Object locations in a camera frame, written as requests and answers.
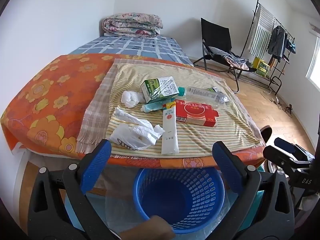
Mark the person's teal trouser leg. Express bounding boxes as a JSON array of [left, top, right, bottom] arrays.
[[240, 165, 267, 233]]

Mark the dark jacket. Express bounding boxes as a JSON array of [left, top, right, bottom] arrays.
[[267, 25, 288, 62]]

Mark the clear plastic bottle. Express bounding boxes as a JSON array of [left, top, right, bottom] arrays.
[[186, 86, 230, 105]]

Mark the folded floral quilt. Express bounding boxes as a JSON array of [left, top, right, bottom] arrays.
[[102, 13, 163, 38]]

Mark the yellow plastic crate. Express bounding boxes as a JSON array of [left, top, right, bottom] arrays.
[[251, 57, 270, 77]]

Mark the black folding chair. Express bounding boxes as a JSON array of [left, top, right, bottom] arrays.
[[193, 17, 258, 93]]

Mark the teal toothpaste tube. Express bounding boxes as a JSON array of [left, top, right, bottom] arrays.
[[140, 100, 165, 112]]

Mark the window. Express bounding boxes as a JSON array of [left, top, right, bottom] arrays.
[[305, 22, 320, 88]]

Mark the red cardboard box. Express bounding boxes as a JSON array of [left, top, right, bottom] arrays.
[[175, 99, 219, 127]]

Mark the white round floor device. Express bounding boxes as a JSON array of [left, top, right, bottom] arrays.
[[267, 159, 278, 174]]

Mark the green white milk carton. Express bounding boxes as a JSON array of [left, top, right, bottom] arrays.
[[140, 76, 180, 104]]

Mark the striped cloth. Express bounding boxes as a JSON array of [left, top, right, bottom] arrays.
[[209, 46, 250, 70]]

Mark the yellow striped towel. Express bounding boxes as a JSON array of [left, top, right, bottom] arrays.
[[106, 62, 267, 159]]

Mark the long white box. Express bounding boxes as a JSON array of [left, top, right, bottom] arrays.
[[161, 103, 179, 155]]

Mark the white bed frame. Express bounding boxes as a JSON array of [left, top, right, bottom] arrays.
[[15, 147, 28, 198]]

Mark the green white striped towel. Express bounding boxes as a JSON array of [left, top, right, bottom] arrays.
[[248, 4, 275, 60]]

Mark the blue plastic basket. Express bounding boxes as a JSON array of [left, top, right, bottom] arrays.
[[132, 166, 225, 234]]

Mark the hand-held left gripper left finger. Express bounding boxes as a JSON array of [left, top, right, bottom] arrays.
[[27, 139, 120, 240]]

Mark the black drying rack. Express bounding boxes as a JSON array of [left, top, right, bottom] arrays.
[[240, 0, 297, 95]]

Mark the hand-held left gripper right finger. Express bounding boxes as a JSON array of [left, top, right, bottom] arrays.
[[212, 141, 295, 240]]

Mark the black cable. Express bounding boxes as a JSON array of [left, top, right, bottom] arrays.
[[270, 97, 294, 117]]

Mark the white plastic bag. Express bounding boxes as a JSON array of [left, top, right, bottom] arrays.
[[109, 107, 157, 151]]

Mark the orange floral bedsheet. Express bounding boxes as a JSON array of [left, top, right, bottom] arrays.
[[0, 53, 269, 173]]

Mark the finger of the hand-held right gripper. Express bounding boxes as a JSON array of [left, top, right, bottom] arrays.
[[274, 137, 316, 160], [262, 145, 312, 175]]

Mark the beige plaid towel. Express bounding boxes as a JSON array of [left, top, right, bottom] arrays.
[[76, 58, 227, 154]]

